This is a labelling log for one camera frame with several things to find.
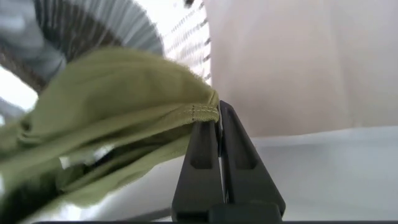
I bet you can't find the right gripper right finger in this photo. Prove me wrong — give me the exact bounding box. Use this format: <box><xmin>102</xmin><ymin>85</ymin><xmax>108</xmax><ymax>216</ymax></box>
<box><xmin>218</xmin><ymin>100</ymin><xmax>286</xmax><ymax>216</ymax></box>

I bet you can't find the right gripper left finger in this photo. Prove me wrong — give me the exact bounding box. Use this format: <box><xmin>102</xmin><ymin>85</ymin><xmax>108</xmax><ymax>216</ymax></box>
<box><xmin>170</xmin><ymin>119</ymin><xmax>225</xmax><ymax>222</ymax></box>

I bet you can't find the white laundry basket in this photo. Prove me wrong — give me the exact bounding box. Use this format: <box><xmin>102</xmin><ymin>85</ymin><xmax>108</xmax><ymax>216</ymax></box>
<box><xmin>0</xmin><ymin>0</ymin><xmax>212</xmax><ymax>94</ymax></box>

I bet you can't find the green shirt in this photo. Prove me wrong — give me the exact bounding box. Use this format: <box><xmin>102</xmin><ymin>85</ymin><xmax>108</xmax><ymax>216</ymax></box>
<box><xmin>0</xmin><ymin>46</ymin><xmax>220</xmax><ymax>224</ymax></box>

